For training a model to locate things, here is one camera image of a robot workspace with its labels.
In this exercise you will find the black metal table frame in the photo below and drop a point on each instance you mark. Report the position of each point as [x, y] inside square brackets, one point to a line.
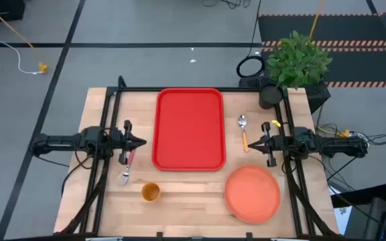
[139, 89]

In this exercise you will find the green leafy plant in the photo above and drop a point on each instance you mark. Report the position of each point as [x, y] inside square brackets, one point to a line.
[297, 62]

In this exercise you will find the black plant pot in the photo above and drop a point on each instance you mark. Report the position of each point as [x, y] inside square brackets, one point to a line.
[270, 97]

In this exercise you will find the white paper sheet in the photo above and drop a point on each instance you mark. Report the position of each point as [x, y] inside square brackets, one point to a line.
[342, 217]

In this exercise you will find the red plastic tray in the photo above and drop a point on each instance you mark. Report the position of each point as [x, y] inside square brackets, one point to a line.
[189, 134]

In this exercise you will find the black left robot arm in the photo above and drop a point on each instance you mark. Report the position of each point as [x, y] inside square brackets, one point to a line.
[62, 142]

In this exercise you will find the black hazard-striped floor mat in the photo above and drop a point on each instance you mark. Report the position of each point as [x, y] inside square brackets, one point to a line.
[357, 28]

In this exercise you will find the yellow tape tag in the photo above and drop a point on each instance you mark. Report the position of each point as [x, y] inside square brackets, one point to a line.
[276, 123]

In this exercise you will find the orange round plate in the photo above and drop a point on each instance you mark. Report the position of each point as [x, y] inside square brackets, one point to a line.
[252, 194]

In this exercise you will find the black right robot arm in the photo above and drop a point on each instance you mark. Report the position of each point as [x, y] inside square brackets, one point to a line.
[340, 145]

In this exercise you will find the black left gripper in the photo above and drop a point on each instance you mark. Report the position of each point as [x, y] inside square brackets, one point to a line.
[126, 142]

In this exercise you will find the yellow-orange cup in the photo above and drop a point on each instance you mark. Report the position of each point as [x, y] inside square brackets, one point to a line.
[151, 192]

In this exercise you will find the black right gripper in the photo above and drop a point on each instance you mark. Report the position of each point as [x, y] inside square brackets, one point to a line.
[275, 144]

